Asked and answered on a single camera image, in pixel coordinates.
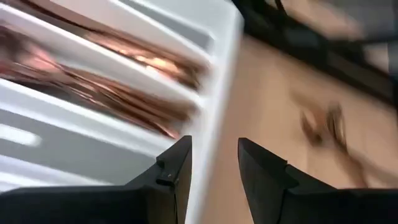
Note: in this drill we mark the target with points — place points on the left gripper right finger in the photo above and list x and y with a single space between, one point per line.
264 177

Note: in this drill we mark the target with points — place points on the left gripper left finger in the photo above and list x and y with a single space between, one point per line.
177 174

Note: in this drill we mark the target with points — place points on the white cutlery tray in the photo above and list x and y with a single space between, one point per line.
217 93

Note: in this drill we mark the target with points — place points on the black table frame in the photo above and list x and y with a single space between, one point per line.
311 49

